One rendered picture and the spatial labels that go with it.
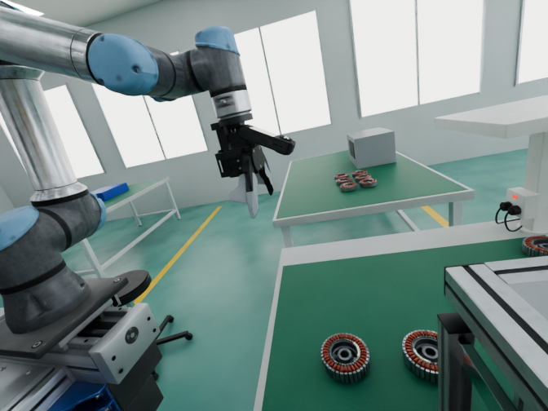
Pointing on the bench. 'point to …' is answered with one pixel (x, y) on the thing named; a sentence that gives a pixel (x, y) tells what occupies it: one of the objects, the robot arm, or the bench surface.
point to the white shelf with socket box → (535, 171)
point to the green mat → (368, 327)
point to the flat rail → (482, 377)
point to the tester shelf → (508, 319)
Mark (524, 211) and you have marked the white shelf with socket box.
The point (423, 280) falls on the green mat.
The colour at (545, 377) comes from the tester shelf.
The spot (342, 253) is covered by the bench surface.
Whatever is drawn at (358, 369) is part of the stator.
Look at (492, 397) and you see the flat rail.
